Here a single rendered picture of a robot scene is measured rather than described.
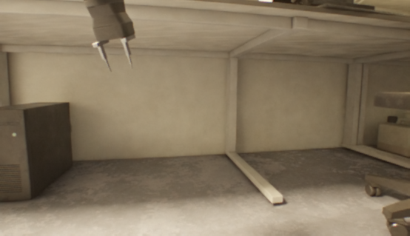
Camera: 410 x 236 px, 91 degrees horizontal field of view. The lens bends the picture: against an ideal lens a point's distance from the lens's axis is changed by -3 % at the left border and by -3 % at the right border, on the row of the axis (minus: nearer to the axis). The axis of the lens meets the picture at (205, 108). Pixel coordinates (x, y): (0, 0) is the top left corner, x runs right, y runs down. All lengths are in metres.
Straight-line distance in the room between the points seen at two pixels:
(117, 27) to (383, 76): 2.20
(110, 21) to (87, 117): 1.15
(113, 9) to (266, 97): 1.35
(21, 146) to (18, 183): 0.16
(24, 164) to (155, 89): 0.80
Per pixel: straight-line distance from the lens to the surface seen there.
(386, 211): 0.99
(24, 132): 1.13
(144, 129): 1.51
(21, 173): 1.18
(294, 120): 1.80
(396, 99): 1.02
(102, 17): 0.49
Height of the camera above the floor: 0.49
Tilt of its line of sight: 5 degrees down
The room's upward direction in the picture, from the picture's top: 1 degrees clockwise
